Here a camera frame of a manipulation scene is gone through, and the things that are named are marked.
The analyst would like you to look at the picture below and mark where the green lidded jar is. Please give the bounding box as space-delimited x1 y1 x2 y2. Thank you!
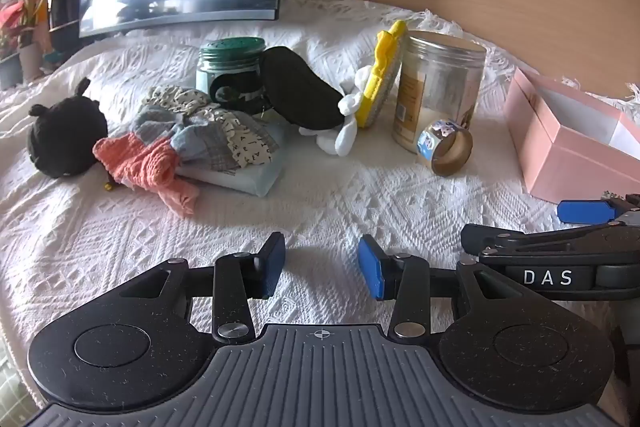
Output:
196 37 266 115

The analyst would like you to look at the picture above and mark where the light blue folded cloth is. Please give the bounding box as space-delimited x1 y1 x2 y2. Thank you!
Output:
177 127 288 198

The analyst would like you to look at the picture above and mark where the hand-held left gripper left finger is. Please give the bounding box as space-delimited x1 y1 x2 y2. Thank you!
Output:
120 232 287 345

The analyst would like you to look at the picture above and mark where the pink box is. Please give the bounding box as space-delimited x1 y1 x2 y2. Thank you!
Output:
502 68 640 214

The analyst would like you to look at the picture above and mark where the black bag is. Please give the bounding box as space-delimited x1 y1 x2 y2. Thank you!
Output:
46 0 83 52

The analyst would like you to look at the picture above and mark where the orange cloth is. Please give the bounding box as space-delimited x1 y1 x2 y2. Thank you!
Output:
92 133 200 217

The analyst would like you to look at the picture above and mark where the white soft toy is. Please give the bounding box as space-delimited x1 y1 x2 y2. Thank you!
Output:
299 67 373 158

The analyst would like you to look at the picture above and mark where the red flowering potted plant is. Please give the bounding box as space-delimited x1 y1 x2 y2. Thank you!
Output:
0 0 50 90

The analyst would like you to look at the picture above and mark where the clear plastic jar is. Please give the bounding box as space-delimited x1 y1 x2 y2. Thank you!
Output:
391 31 487 155

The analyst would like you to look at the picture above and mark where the yellow brush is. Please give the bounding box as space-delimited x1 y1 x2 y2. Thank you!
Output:
356 20 407 130

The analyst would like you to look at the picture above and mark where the white textured bedspread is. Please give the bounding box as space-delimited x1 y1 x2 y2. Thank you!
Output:
0 0 640 408

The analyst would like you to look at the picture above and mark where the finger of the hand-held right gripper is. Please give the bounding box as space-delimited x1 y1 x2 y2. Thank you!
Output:
460 223 631 258
556 194 640 225

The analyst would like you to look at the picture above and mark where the grey checked cloth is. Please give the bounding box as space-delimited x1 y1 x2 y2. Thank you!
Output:
132 106 236 168

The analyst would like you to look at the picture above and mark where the black plush toy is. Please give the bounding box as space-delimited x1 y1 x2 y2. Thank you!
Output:
27 78 108 178

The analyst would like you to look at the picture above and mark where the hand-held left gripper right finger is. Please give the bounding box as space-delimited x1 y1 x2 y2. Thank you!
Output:
358 234 521 342

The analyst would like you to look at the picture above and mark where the black eye mask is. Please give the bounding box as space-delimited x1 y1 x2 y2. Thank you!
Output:
261 47 346 130

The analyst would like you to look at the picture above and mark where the printed tape roll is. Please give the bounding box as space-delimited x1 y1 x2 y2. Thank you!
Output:
416 119 474 178

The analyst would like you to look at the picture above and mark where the white printed cloth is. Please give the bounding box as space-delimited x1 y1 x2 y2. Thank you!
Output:
145 86 281 170

